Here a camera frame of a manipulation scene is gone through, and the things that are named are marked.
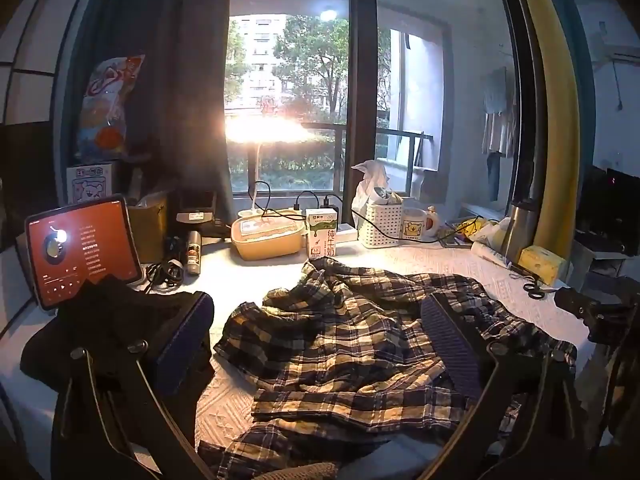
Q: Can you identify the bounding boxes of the white bear box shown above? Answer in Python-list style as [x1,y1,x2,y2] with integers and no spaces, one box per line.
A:
[66,162,117,204]

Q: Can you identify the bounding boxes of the black scissors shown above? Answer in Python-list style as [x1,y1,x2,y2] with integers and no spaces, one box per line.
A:
[509,272,556,300]

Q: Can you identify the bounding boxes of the white perforated basket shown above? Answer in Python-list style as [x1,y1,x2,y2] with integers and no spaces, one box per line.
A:
[358,204,402,249]

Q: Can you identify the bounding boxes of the plaid pajama pants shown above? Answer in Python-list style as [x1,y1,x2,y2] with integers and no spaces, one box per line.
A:
[198,258,577,479]

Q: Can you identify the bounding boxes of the yellow lidded food container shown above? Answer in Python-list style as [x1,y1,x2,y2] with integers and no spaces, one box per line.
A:
[231,216,305,261]

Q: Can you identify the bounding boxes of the steel thermos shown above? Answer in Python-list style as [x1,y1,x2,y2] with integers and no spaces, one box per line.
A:
[501,198,539,263]

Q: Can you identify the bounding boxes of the colourful snack bag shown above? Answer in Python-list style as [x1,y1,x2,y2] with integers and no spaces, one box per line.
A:
[76,54,145,162]

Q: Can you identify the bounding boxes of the black folded garment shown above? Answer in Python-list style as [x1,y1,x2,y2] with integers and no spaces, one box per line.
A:
[19,274,216,441]

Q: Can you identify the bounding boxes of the yellow packet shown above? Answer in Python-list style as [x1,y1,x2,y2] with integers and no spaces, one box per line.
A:
[454,217,488,238]

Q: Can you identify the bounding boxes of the tablet with red screen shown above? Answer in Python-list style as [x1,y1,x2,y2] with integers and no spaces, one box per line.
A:
[25,195,142,311]

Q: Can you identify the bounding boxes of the white bear mug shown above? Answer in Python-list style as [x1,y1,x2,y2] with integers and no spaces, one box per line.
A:
[401,206,440,240]

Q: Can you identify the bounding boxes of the dark blue curtain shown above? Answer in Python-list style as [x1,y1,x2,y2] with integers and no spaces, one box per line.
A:
[51,0,234,221]

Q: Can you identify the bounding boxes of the white green milk carton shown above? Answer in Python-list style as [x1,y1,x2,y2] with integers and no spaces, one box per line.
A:
[305,207,337,260]

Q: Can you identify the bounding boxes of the black power cable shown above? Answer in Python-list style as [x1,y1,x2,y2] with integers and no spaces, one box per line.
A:
[246,179,482,245]

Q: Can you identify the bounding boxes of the coiled black cable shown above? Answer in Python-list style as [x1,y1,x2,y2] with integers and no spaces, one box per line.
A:
[143,258,186,295]

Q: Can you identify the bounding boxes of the yellow box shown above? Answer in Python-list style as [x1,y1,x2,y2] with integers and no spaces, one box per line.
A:
[518,246,566,285]

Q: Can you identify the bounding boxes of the silver spray can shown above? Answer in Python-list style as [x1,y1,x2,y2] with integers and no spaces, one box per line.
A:
[186,231,202,275]

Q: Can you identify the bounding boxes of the white desk lamp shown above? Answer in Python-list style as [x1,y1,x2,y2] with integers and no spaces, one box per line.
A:
[224,114,314,214]

